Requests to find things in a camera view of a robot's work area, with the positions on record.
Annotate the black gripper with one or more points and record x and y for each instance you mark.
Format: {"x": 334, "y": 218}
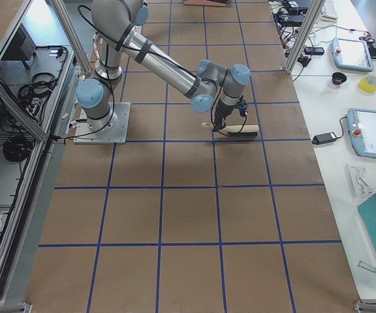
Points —
{"x": 223, "y": 113}

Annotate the beige hand brush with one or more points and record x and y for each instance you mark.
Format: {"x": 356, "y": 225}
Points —
{"x": 235, "y": 130}

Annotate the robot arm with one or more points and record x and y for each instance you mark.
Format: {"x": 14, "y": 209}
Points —
{"x": 213, "y": 88}

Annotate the black lined trash bin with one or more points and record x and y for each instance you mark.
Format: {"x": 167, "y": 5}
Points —
{"x": 210, "y": 3}

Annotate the black power adapter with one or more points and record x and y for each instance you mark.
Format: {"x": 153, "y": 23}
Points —
{"x": 324, "y": 138}

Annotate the small black bowl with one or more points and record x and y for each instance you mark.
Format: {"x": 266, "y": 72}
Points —
{"x": 338, "y": 78}

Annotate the teach pendant far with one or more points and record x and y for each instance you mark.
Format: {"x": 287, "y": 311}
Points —
{"x": 351, "y": 55}

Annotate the teach pendant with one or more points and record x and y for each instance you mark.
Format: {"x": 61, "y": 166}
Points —
{"x": 362, "y": 131}
{"x": 351, "y": 55}

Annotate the yellow tape roll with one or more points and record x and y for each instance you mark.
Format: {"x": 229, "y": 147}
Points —
{"x": 367, "y": 84}

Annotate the teach pendant near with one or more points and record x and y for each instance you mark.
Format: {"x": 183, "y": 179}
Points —
{"x": 362, "y": 131}

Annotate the aluminium frame post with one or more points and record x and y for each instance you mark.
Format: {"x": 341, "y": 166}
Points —
{"x": 307, "y": 25}

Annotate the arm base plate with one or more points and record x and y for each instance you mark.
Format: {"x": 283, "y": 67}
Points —
{"x": 109, "y": 129}

